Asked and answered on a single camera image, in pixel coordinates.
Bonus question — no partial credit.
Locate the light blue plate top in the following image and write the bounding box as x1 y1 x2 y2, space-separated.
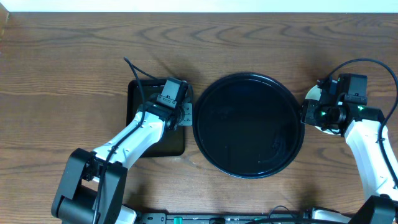
305 85 337 135

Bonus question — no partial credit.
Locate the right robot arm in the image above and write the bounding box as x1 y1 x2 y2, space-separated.
301 74 397 223

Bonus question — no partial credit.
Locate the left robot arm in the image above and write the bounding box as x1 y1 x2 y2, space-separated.
51 90 193 223

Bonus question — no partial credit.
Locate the black rectangular tray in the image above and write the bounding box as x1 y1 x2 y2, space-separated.
126 78 185 158

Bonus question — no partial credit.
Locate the black round tray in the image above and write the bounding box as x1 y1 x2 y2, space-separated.
193 72 305 179

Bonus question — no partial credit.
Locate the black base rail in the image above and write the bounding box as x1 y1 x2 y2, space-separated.
133 212 352 224

